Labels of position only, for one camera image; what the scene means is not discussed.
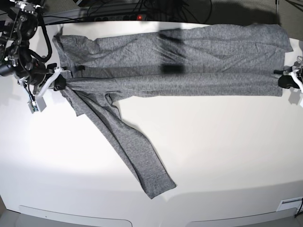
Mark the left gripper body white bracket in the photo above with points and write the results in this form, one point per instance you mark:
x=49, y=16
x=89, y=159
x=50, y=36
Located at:
x=295, y=74

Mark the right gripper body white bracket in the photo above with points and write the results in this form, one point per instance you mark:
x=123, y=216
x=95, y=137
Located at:
x=37, y=81

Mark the grey long-sleeve T-shirt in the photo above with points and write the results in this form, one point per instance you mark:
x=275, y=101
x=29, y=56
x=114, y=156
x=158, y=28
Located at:
x=217, y=60

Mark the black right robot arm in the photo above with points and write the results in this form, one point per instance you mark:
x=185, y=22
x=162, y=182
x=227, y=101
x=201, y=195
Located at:
x=17, y=59

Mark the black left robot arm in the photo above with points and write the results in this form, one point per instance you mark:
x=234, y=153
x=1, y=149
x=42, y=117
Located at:
x=297, y=65

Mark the black power strip red light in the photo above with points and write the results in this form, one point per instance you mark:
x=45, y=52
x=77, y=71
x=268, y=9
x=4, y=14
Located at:
x=131, y=17

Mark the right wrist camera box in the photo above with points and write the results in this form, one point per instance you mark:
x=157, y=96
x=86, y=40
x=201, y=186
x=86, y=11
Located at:
x=37, y=105

